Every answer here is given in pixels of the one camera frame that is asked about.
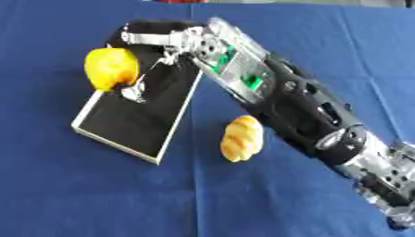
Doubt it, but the black box with white rim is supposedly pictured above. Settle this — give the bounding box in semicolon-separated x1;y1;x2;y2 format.
69;43;207;166

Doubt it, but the toy bread roll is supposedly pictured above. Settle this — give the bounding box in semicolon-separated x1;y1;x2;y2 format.
219;114;266;163

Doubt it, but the yellow toy lemon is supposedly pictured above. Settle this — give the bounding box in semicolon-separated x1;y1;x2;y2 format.
82;47;142;93

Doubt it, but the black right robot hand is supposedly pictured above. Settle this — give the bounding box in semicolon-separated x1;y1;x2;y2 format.
105;19;203;105

